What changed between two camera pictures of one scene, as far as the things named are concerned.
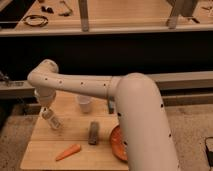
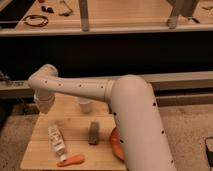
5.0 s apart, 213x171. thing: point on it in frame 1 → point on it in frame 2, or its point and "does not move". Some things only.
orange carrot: (74, 148) → (71, 161)
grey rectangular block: (94, 133) does not move
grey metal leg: (184, 8) does not move
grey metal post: (84, 13) does not move
